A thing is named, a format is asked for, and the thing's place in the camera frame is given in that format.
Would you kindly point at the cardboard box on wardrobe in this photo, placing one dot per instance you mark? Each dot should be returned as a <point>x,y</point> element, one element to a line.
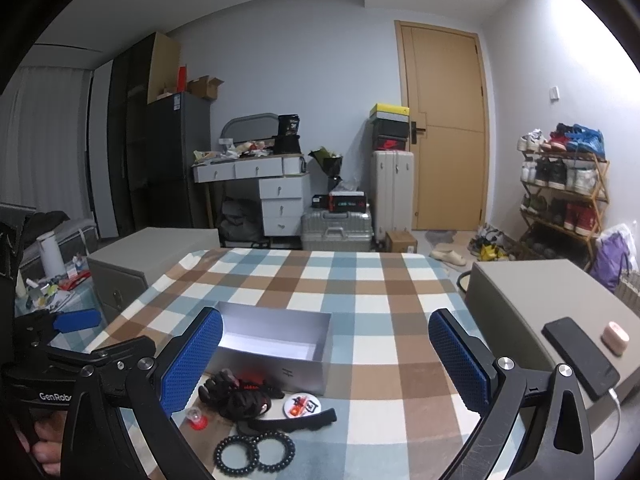
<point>205,87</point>

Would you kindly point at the person's left hand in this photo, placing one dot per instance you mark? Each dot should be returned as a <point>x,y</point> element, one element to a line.
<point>48,448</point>

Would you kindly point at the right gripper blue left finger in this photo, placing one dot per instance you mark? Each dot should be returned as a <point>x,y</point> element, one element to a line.
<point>185,358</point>

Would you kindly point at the grey oval mirror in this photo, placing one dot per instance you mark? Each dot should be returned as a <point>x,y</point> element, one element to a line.
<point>251,128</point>

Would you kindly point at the silver cardboard box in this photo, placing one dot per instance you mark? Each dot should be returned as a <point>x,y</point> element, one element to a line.
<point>290,349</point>

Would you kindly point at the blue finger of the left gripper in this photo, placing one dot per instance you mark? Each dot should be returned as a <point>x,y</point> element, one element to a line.
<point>75,321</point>

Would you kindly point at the white curtain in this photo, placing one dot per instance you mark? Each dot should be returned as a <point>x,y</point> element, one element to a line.
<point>44,113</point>

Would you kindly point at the purple bag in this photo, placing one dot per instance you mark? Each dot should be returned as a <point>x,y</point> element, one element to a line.
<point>616,254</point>

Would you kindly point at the dark tall wardrobe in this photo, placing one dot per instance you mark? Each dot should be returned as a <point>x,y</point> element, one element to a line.
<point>152,132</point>

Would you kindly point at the white drawer desk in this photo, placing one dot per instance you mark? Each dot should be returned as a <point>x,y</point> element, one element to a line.
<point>283,187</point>

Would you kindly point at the silver lying suitcase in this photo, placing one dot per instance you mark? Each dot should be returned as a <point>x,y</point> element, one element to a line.
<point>328,231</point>

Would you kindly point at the wooden door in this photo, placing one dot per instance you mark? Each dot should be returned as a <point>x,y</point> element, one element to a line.
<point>443,84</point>

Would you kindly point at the beige slipper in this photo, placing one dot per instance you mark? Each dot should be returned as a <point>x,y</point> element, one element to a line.
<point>450,257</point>

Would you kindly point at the small cardboard box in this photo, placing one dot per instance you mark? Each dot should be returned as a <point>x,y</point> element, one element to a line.
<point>400,242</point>

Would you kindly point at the black red shoe box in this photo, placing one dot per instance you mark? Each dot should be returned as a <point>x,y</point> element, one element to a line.
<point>389,135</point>

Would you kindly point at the green black flower bouquet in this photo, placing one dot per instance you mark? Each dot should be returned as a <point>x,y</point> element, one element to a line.
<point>331,165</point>

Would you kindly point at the yellow lid shoe box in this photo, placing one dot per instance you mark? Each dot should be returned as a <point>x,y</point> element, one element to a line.
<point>389,109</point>

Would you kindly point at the plaid checked tablecloth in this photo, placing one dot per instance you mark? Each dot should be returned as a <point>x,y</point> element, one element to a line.
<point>398,414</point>

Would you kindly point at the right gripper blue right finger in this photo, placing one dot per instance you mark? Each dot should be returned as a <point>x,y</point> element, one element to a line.
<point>467,361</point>

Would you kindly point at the wooden shoe rack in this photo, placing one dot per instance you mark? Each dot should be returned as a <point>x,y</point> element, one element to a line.
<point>564,205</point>

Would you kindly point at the white upright suitcase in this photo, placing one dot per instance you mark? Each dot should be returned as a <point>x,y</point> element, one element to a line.
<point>392,178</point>

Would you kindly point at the black red box on suitcase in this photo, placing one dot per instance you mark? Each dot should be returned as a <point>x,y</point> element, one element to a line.
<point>341,201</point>

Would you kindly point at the grey left side cabinet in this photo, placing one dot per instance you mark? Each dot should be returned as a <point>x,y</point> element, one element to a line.
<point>125,269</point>

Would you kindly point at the small red clear clip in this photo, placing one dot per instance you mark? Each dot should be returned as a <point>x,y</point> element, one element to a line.
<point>196,419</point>

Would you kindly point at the black smartphone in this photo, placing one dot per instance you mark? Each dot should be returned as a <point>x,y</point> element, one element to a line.
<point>593,369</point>

